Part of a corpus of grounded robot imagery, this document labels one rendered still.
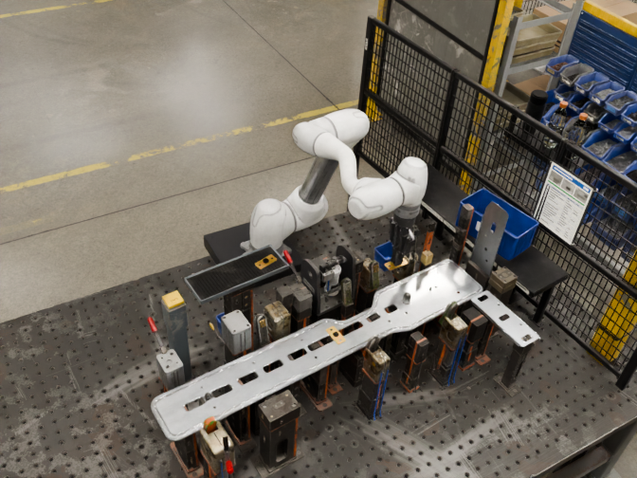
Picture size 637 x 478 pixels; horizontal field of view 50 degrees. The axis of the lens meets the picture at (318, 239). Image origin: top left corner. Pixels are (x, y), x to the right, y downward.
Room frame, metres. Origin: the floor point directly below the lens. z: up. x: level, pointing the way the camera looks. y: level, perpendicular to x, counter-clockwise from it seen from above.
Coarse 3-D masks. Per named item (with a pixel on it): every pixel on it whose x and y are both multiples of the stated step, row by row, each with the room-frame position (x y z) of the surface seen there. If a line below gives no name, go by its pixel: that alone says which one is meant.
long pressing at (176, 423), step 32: (384, 288) 1.93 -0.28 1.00; (416, 288) 1.94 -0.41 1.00; (448, 288) 1.96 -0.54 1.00; (480, 288) 1.97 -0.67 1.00; (320, 320) 1.73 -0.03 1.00; (352, 320) 1.75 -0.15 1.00; (384, 320) 1.76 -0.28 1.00; (416, 320) 1.77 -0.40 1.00; (256, 352) 1.56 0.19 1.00; (288, 352) 1.57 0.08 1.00; (320, 352) 1.58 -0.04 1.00; (352, 352) 1.60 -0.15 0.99; (192, 384) 1.40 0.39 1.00; (224, 384) 1.41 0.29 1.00; (256, 384) 1.42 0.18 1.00; (288, 384) 1.43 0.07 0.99; (160, 416) 1.26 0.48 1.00; (192, 416) 1.27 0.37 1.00; (224, 416) 1.28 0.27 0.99
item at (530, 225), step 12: (480, 192) 2.42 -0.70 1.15; (480, 204) 2.43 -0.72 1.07; (504, 204) 2.35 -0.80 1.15; (480, 216) 2.25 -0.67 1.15; (516, 216) 2.30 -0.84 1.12; (528, 216) 2.26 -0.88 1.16; (492, 228) 2.20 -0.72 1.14; (516, 228) 2.29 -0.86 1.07; (528, 228) 2.25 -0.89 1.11; (504, 240) 2.15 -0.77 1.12; (516, 240) 2.12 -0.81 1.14; (528, 240) 2.19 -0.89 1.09; (504, 252) 2.14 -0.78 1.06; (516, 252) 2.14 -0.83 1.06
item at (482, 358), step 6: (486, 318) 1.85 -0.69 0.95; (486, 324) 1.85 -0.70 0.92; (492, 324) 1.86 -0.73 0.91; (486, 330) 1.85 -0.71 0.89; (486, 336) 1.85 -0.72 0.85; (480, 342) 1.85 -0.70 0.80; (486, 342) 1.86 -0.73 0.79; (480, 348) 1.85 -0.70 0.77; (480, 354) 1.85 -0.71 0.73; (480, 360) 1.84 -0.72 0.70; (486, 360) 1.84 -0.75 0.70
